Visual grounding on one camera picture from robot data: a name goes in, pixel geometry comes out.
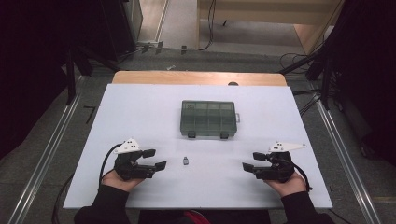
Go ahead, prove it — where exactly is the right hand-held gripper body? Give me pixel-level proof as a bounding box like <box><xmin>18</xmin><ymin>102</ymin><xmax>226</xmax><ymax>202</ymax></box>
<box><xmin>262</xmin><ymin>141</ymin><xmax>308</xmax><ymax>184</ymax></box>

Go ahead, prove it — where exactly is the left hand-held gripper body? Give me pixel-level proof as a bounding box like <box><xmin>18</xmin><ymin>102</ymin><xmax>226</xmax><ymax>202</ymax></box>
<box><xmin>112</xmin><ymin>137</ymin><xmax>157</xmax><ymax>182</ymax></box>

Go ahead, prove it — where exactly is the grey transparent compartment box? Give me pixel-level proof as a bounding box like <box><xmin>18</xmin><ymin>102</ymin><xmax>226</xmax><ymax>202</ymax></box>
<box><xmin>179</xmin><ymin>99</ymin><xmax>242</xmax><ymax>140</ymax></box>

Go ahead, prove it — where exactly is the person's left hand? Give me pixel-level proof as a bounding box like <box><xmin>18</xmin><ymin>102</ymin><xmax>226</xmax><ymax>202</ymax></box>
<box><xmin>101</xmin><ymin>169</ymin><xmax>146</xmax><ymax>193</ymax></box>

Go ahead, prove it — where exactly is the person's right hand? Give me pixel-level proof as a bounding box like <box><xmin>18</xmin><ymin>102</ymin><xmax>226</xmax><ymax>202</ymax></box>
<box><xmin>263</xmin><ymin>170</ymin><xmax>308</xmax><ymax>198</ymax></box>

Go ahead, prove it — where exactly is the white table board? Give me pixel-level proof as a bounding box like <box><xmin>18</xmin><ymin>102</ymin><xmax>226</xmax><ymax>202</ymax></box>
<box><xmin>63</xmin><ymin>83</ymin><xmax>333</xmax><ymax>210</ymax></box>

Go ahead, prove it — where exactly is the person's dark clothing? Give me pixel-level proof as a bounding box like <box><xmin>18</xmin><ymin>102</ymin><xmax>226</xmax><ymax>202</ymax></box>
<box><xmin>136</xmin><ymin>208</ymin><xmax>272</xmax><ymax>224</ymax></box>

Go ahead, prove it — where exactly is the red cloth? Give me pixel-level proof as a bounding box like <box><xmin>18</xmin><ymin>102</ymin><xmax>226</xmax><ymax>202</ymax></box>
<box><xmin>183</xmin><ymin>209</ymin><xmax>213</xmax><ymax>224</ymax></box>

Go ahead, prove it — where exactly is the black metal stand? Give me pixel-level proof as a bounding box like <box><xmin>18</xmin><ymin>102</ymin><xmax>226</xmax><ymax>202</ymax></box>
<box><xmin>64</xmin><ymin>43</ymin><xmax>122</xmax><ymax>106</ymax></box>
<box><xmin>276</xmin><ymin>46</ymin><xmax>332</xmax><ymax>111</ymax></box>

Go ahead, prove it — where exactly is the dark cabinet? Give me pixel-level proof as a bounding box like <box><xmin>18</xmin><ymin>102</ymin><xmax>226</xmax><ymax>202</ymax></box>
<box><xmin>99</xmin><ymin>0</ymin><xmax>144</xmax><ymax>62</ymax></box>

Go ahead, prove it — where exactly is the black curtain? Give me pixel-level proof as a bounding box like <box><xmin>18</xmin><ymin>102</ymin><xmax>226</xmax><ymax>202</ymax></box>
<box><xmin>306</xmin><ymin>0</ymin><xmax>396</xmax><ymax>167</ymax></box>
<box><xmin>0</xmin><ymin>0</ymin><xmax>125</xmax><ymax>161</ymax></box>

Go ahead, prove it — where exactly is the light wooden furniture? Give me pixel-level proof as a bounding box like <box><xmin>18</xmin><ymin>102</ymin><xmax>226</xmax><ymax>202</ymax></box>
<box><xmin>197</xmin><ymin>0</ymin><xmax>345</xmax><ymax>56</ymax></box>

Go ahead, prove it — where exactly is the left hand-held gripper cable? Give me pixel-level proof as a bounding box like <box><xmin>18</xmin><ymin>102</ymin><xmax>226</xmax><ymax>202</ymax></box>
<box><xmin>51</xmin><ymin>143</ymin><xmax>124</xmax><ymax>224</ymax></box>

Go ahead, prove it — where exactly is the hand-held gripper cable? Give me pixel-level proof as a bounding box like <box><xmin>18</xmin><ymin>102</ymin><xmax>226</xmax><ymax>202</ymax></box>
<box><xmin>290</xmin><ymin>161</ymin><xmax>314</xmax><ymax>192</ymax></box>
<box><xmin>51</xmin><ymin>143</ymin><xmax>124</xmax><ymax>224</ymax></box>

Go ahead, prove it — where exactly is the right hand-held gripper cable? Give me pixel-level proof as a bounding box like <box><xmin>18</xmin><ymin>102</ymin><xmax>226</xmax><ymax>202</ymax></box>
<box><xmin>290</xmin><ymin>161</ymin><xmax>314</xmax><ymax>192</ymax></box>

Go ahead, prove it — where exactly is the aluminium floor rail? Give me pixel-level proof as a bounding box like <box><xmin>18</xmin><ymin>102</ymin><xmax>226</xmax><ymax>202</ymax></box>
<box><xmin>7</xmin><ymin>76</ymin><xmax>87</xmax><ymax>224</ymax></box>
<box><xmin>311</xmin><ymin>83</ymin><xmax>384</xmax><ymax>224</ymax></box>

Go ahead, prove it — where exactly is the black floor cable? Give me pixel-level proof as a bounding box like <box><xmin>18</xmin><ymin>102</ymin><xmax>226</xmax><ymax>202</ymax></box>
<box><xmin>277</xmin><ymin>51</ymin><xmax>313</xmax><ymax>77</ymax></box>

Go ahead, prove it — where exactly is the black hanging cable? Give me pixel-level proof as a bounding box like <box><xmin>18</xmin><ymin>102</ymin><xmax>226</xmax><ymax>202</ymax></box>
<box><xmin>181</xmin><ymin>0</ymin><xmax>218</xmax><ymax>52</ymax></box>

